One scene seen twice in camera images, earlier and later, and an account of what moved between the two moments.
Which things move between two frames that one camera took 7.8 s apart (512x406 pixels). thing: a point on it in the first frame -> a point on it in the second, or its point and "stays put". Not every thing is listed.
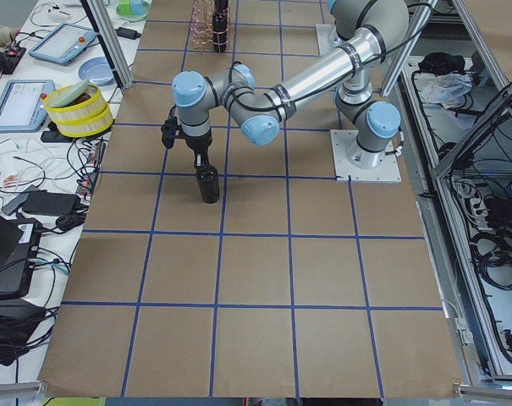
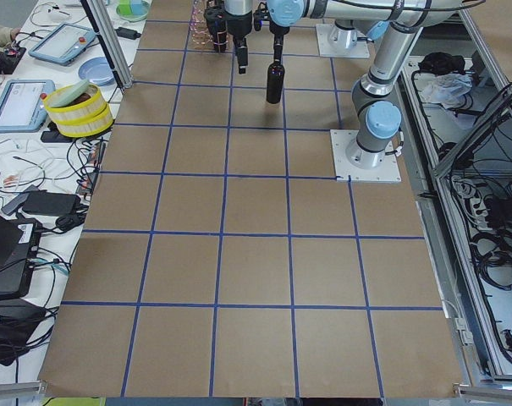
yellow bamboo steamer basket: [79, 110] stays put
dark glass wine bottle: [208, 183] -> [275, 79]
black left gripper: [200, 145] -> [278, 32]
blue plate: [98, 70] stays put
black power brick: [51, 203] stays put
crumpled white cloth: [446, 88] stays put
